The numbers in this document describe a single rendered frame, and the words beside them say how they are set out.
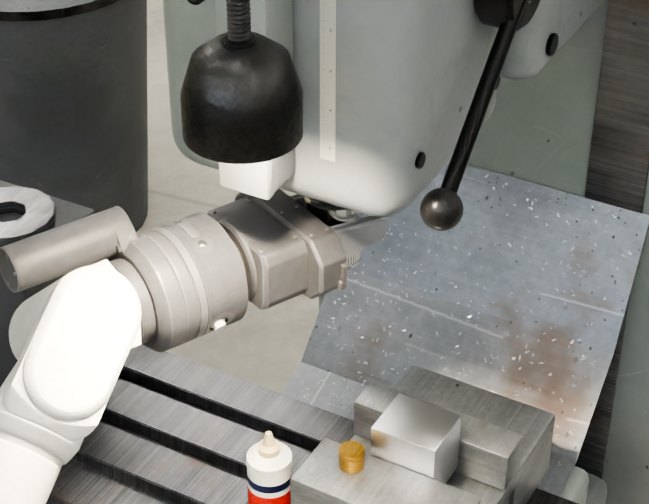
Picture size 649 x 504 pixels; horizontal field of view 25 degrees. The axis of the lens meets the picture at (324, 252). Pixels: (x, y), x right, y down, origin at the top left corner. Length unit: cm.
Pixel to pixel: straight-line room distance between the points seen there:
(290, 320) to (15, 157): 68
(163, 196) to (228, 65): 268
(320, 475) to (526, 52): 39
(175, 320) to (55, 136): 208
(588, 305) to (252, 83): 75
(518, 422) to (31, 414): 52
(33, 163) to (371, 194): 219
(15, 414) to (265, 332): 207
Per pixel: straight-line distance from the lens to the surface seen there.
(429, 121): 101
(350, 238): 113
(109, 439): 144
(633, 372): 160
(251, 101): 83
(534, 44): 113
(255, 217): 112
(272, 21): 95
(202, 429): 144
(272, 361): 298
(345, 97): 98
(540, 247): 152
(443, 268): 155
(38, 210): 141
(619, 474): 170
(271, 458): 128
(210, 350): 301
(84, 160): 316
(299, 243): 109
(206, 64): 83
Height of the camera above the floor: 189
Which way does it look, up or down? 35 degrees down
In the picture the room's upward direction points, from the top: straight up
